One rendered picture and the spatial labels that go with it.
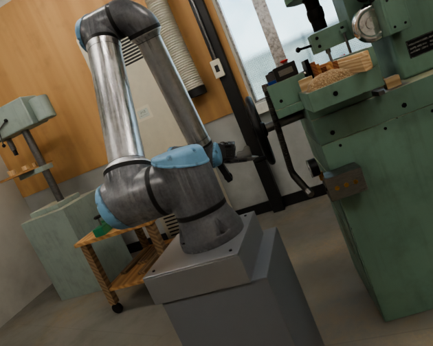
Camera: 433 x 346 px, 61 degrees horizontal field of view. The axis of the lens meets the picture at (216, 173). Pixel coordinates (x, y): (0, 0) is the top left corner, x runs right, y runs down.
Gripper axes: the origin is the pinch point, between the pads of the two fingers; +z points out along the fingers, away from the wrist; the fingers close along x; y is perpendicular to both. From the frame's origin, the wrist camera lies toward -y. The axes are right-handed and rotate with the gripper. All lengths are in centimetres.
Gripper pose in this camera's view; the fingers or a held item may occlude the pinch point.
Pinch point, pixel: (256, 158)
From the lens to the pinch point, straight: 153.9
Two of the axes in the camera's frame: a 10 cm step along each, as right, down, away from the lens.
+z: 9.9, -0.4, -1.1
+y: -0.6, -9.7, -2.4
